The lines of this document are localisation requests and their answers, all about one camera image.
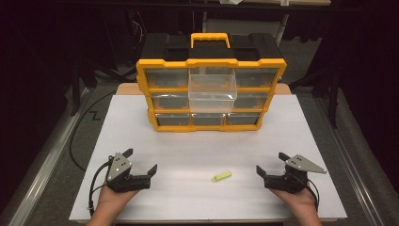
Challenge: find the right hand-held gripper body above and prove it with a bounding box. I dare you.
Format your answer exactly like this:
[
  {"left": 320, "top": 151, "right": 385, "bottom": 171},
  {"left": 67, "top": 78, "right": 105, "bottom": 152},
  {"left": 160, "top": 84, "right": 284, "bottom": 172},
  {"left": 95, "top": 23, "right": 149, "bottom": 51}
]
[{"left": 264, "top": 153, "right": 327, "bottom": 194}]

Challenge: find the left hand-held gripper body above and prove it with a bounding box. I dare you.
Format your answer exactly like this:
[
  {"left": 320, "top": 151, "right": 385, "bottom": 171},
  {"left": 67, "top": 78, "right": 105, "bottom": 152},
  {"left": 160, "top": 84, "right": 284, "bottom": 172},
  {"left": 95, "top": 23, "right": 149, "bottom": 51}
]
[{"left": 105, "top": 152, "right": 152, "bottom": 193}]

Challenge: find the small yellow-green plastic piece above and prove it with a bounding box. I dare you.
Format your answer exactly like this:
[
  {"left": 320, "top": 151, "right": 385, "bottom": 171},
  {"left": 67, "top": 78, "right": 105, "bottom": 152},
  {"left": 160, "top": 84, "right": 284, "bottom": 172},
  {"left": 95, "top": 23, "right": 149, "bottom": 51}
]
[{"left": 211, "top": 170, "right": 232, "bottom": 184}]

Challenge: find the clear plastic drawer bin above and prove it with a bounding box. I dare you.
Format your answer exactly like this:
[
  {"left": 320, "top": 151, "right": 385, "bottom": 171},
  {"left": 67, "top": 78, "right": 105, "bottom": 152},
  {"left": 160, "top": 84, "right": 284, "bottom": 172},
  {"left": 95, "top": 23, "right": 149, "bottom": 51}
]
[{"left": 187, "top": 66, "right": 238, "bottom": 114}]

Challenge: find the person's right hand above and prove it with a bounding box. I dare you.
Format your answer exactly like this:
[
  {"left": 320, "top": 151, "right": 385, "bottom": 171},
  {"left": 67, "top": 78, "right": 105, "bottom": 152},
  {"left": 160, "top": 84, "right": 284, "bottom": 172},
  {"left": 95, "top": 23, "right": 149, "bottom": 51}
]
[{"left": 269, "top": 186, "right": 319, "bottom": 218}]

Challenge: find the person's left hand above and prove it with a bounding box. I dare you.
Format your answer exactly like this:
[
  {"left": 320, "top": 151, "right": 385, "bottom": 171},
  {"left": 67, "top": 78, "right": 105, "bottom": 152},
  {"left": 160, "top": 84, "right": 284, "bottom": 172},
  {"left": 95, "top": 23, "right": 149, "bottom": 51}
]
[{"left": 97, "top": 184, "right": 141, "bottom": 215}]

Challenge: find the white table board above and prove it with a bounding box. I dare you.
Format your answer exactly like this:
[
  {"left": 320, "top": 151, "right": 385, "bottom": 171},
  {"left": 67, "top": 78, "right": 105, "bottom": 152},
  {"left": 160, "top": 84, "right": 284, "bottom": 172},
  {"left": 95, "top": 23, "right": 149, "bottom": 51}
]
[{"left": 68, "top": 93, "right": 348, "bottom": 222}]

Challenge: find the group of small clear drawers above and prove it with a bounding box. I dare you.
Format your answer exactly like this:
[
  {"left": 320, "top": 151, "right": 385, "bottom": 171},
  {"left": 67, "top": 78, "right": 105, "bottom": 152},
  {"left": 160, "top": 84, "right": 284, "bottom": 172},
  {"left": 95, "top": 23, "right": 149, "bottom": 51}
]
[{"left": 144, "top": 67, "right": 279, "bottom": 127}]

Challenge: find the black metal stand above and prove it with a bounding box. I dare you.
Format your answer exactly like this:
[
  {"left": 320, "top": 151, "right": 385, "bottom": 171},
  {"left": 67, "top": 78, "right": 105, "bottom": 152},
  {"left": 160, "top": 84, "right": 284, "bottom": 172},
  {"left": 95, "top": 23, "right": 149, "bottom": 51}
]
[
  {"left": 70, "top": 57, "right": 99, "bottom": 118},
  {"left": 290, "top": 60, "right": 343, "bottom": 130}
]

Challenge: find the yellow and black organizer cabinet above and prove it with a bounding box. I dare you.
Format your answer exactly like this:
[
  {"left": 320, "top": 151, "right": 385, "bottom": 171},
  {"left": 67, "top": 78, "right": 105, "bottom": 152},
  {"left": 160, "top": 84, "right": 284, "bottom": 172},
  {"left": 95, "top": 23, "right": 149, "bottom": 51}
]
[{"left": 136, "top": 32, "right": 288, "bottom": 133}]

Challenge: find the right hand-held gripper cable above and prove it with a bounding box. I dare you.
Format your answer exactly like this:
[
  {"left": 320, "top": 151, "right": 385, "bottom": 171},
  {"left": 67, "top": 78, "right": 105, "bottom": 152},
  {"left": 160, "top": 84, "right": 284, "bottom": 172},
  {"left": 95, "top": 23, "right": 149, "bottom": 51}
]
[{"left": 304, "top": 178, "right": 321, "bottom": 212}]

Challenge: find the hand-held gripper cable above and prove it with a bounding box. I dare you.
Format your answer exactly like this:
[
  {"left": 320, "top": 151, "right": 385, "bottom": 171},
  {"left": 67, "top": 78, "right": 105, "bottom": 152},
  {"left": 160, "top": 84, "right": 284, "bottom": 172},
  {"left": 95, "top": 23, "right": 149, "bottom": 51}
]
[
  {"left": 88, "top": 158, "right": 114, "bottom": 218},
  {"left": 304, "top": 178, "right": 321, "bottom": 212}
]

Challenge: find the left hand-held gripper cable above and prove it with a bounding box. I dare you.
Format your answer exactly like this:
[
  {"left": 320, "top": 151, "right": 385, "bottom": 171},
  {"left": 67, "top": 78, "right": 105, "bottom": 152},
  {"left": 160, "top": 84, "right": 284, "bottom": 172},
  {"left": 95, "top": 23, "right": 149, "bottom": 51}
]
[{"left": 88, "top": 158, "right": 114, "bottom": 218}]

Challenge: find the long black floor cable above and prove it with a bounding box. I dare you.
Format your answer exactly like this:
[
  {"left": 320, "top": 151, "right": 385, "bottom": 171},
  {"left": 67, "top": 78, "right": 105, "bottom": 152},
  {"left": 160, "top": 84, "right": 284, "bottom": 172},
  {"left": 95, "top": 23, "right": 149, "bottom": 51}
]
[{"left": 68, "top": 89, "right": 118, "bottom": 173}]

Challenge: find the metal floor rail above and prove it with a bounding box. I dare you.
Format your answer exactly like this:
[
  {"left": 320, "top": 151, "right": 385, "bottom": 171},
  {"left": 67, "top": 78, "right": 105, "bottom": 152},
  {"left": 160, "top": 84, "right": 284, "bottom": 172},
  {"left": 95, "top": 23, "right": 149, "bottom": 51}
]
[
  {"left": 313, "top": 93, "right": 399, "bottom": 226},
  {"left": 0, "top": 87, "right": 92, "bottom": 226}
]

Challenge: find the bundle of hanging wires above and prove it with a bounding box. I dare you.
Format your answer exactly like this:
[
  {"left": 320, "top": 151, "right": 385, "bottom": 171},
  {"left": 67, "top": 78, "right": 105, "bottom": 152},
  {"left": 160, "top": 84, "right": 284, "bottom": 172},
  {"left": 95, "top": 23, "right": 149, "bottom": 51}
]
[{"left": 130, "top": 8, "right": 148, "bottom": 50}]

